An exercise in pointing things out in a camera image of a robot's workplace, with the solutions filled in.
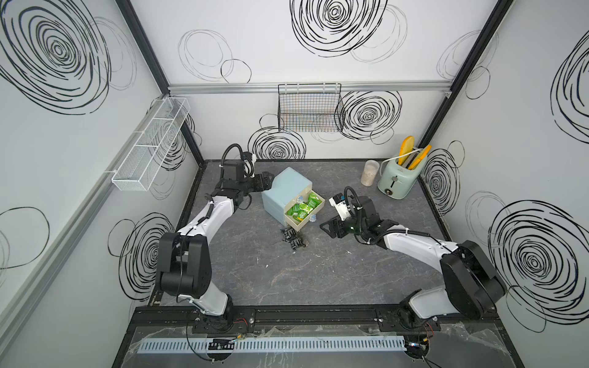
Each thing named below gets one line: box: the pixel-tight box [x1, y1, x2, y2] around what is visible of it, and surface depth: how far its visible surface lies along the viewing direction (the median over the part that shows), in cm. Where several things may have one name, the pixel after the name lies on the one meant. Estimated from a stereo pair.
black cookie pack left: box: [279, 227, 297, 242], surface depth 94 cm
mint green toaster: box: [378, 159, 428, 201], surface depth 99 cm
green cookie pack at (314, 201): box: [308, 192, 323, 208], surface depth 96 cm
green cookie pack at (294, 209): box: [286, 203, 301, 216], surface depth 94 cm
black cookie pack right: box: [289, 237, 307, 251], surface depth 91 cm
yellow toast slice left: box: [398, 135, 415, 166], surface depth 99 cm
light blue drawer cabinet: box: [261, 166, 313, 227], surface depth 91 cm
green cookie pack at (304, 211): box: [296, 203, 314, 222], surface depth 93 cm
